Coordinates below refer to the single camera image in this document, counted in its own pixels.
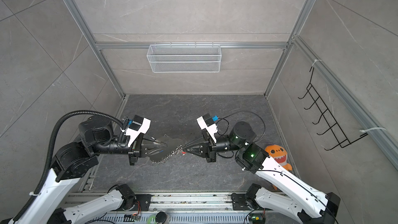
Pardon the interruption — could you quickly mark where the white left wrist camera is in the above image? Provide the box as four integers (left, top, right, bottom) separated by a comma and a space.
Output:
123, 115, 151, 147

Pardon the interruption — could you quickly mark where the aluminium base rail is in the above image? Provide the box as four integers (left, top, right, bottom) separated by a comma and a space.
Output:
62, 191, 321, 224

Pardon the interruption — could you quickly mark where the black wire hook rack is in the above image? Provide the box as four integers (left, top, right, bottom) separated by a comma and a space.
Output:
298, 67, 368, 151

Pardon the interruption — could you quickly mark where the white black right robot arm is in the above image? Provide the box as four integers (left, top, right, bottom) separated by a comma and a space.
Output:
182, 121, 340, 224

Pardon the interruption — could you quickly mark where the black camera cable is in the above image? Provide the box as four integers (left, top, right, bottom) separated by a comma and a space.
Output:
216, 110, 267, 144

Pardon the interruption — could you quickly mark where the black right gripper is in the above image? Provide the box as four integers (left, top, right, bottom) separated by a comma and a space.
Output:
185, 131, 245, 164

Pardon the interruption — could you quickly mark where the black corrugated cable conduit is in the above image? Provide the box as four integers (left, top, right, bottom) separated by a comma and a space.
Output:
12, 110, 128, 222

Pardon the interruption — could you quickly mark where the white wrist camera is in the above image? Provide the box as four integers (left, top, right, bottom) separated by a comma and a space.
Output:
197, 114, 219, 143
123, 115, 151, 147

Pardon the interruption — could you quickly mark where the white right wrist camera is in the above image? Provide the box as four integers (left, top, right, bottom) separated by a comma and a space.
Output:
197, 114, 219, 143

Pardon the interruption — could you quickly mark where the orange round toy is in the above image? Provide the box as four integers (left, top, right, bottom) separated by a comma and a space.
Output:
265, 145, 293, 172

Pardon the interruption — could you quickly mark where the white wire mesh basket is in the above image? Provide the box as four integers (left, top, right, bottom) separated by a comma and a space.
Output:
147, 44, 222, 73

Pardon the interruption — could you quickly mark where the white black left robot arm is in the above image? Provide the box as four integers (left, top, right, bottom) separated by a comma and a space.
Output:
1, 111, 168, 224

